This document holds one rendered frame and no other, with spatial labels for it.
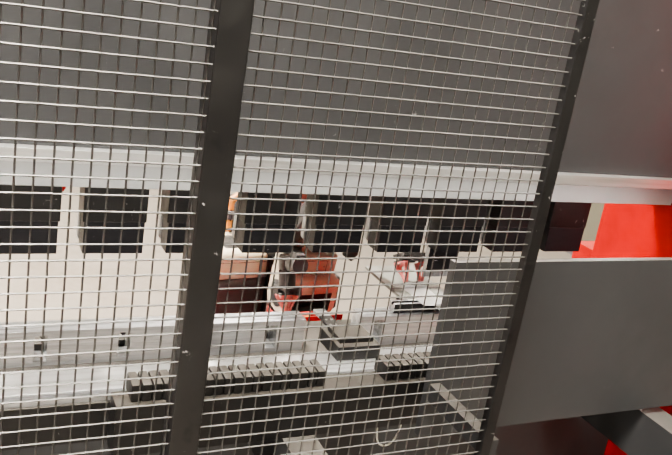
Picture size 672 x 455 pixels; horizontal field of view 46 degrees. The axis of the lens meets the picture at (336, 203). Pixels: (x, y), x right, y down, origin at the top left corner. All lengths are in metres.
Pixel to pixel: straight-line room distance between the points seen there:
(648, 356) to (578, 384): 0.23
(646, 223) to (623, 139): 0.64
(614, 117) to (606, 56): 0.18
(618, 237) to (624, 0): 1.06
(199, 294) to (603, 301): 1.16
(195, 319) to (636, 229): 2.02
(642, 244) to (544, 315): 1.05
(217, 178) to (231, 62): 0.17
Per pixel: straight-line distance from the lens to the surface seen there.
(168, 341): 2.15
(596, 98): 2.29
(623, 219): 3.05
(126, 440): 1.77
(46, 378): 1.85
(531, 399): 2.11
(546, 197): 1.52
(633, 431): 2.47
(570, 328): 2.07
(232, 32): 1.16
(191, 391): 1.34
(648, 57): 2.39
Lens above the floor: 1.90
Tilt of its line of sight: 16 degrees down
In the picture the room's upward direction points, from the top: 9 degrees clockwise
